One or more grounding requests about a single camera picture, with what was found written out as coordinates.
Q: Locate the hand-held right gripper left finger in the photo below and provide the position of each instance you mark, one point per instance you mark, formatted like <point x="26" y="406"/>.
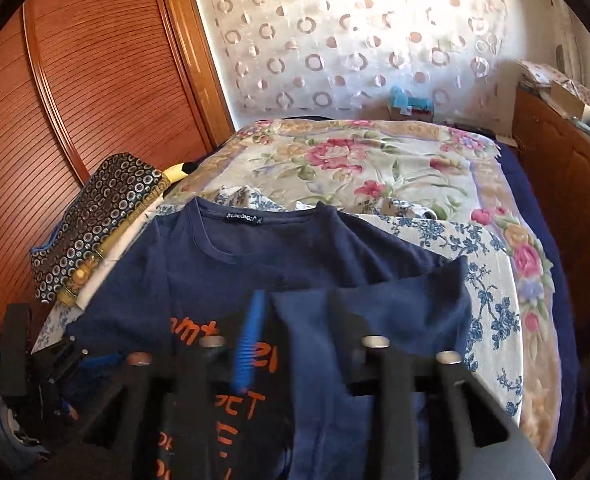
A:
<point x="247" y="340"/>

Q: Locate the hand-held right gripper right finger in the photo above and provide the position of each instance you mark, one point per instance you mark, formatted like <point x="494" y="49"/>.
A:
<point x="395" y="385"/>

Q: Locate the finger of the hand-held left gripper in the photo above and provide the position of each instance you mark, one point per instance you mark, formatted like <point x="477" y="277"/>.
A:
<point x="92" y="372"/>

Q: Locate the navy blue t-shirt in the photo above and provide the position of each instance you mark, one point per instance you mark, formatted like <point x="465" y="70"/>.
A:
<point x="300" y="245"/>

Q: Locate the white folded cloth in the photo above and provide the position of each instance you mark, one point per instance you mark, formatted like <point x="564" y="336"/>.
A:
<point x="102" y="280"/>

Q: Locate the blue floral white sheet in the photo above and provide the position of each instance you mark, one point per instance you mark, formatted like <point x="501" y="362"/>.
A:
<point x="475" y="260"/>

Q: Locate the circle print dark cloth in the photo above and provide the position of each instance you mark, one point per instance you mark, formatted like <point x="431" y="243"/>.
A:
<point x="100" y="200"/>

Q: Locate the yellow black cloth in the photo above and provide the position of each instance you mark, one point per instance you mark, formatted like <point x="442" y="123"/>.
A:
<point x="180" y="172"/>

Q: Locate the pink floral blanket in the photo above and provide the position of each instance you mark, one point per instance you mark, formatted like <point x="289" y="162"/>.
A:
<point x="355" y="160"/>

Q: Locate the navy bed sheet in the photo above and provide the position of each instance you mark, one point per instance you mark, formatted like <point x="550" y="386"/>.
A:
<point x="535" y="200"/>

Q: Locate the wooden sideboard cabinet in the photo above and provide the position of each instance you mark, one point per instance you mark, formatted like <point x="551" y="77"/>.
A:
<point x="565" y="175"/>

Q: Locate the blue box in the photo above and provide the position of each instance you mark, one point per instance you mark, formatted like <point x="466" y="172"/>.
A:
<point x="407" y="102"/>

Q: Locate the wooden slatted wardrobe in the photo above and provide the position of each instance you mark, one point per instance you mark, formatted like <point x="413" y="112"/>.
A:
<point x="75" y="60"/>

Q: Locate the circle pattern sheer curtain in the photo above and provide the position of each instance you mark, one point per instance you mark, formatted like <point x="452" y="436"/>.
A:
<point x="355" y="35"/>

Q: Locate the cardboard box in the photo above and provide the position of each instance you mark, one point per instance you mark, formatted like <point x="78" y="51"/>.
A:
<point x="567" y="100"/>

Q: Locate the clutter on dresser top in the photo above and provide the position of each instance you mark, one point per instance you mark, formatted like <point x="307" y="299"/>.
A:
<point x="545" y="72"/>

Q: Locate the white tied curtain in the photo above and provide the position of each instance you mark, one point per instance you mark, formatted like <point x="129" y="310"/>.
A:
<point x="567" y="50"/>

